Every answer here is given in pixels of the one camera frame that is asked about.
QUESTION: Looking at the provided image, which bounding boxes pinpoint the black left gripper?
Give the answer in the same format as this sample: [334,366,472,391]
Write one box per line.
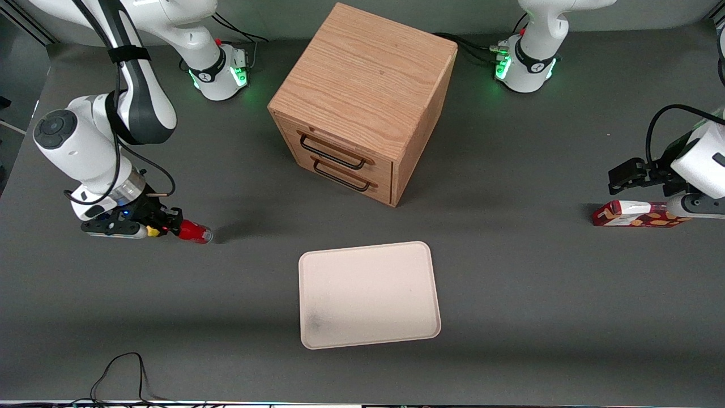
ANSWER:
[608,131,696,197]

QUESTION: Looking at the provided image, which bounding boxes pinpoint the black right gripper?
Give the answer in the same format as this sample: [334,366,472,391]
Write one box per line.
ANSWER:
[126,187,184,234]

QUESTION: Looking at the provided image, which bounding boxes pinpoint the red coke bottle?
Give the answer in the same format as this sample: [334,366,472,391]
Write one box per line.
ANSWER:
[178,220,214,245]

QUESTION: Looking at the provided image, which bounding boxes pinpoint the beige plastic tray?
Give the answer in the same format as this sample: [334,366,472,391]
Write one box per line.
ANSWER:
[298,241,442,350]

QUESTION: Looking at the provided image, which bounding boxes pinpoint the red cookie box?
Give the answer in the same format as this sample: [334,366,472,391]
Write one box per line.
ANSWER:
[591,200,693,228]

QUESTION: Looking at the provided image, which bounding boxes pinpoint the wooden drawer front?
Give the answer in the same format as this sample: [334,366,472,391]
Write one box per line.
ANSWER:
[274,112,394,183]
[282,139,394,207]

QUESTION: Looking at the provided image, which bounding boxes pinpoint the wooden drawer cabinet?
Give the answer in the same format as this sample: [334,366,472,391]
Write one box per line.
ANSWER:
[267,2,458,208]

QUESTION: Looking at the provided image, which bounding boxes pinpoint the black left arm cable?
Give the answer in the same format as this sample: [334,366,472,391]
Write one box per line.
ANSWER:
[646,104,725,165]

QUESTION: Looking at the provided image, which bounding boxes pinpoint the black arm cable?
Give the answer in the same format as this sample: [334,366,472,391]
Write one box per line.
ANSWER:
[63,0,176,206]
[646,104,725,165]

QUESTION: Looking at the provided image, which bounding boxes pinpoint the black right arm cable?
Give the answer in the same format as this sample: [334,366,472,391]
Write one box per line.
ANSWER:
[63,0,176,206]

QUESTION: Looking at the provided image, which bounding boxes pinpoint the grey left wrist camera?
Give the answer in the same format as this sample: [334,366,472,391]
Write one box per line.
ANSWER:
[666,193,725,220]

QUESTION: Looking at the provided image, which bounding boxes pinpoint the black cable at table edge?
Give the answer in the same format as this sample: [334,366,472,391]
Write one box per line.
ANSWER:
[89,352,170,406]

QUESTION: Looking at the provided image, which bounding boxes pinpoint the black wire drawer handle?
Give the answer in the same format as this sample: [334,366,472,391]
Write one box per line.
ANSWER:
[298,133,367,171]
[313,160,372,192]

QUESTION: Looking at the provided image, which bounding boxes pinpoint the black right arm base cables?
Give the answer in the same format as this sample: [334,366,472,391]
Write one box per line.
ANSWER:
[211,10,271,70]

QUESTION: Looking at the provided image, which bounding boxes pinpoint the black arm base cables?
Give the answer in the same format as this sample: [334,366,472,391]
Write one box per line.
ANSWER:
[211,10,271,70]
[433,11,530,66]

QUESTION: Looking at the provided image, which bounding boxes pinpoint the black left arm base cables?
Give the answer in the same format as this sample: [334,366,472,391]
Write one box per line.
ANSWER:
[433,11,530,66]

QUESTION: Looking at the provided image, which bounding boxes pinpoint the black frame rail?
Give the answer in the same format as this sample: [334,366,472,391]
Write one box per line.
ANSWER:
[0,10,59,46]

